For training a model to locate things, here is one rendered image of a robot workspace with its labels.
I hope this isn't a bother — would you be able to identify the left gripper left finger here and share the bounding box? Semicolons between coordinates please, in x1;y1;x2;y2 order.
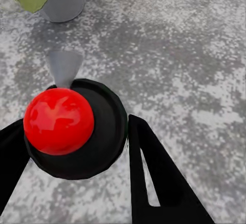
0;119;31;216

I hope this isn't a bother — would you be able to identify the insectifuge atomizer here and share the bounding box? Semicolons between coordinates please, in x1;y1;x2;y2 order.
23;49;129;180

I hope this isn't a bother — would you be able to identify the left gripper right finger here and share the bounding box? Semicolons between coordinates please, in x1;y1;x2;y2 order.
128;115;215;224

